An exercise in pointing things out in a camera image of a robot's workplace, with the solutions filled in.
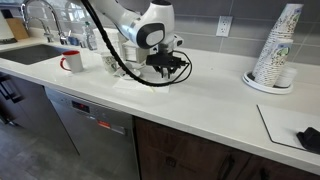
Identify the brown wooden cabinet door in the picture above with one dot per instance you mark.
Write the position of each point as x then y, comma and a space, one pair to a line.
180, 153

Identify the stainless steel dishwasher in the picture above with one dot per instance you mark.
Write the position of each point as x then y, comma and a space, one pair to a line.
100, 140

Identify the white lid stack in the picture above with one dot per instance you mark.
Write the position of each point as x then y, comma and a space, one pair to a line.
287, 78

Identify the white appliance black base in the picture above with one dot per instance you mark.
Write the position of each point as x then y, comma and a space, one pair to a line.
5, 28

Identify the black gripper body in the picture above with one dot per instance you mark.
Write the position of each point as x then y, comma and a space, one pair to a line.
165, 50

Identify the white round tray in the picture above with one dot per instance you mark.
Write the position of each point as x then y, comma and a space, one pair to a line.
253, 83

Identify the tall printed cup stack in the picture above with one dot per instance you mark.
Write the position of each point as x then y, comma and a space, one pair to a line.
283, 30

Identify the kitchen sink basin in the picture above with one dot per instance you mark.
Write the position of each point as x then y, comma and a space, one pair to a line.
31, 54

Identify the small blue object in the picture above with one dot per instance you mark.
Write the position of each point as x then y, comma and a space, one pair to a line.
73, 40

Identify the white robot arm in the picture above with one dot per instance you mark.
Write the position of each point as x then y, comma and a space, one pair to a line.
133, 23

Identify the short printed cup stack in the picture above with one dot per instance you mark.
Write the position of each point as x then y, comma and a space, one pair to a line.
276, 65

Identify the chrome faucet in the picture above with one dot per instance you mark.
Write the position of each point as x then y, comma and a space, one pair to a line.
55, 18

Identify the white rectangular mat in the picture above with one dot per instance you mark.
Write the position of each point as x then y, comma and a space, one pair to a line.
283, 125

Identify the small chrome tap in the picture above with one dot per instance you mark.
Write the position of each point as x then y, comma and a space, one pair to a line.
47, 33

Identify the white wall outlet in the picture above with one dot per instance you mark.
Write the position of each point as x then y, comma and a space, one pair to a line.
224, 26

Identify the wooden cutting board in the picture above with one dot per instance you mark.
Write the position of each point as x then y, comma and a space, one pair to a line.
18, 29

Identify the black object on mat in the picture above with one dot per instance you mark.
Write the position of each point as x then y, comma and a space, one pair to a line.
311, 138

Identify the grey cabinet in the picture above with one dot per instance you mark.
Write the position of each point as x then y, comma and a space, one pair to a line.
30, 120

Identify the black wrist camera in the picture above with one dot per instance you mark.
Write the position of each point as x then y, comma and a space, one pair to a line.
150, 60

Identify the clear plastic bottle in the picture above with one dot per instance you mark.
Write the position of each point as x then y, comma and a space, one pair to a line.
90, 38

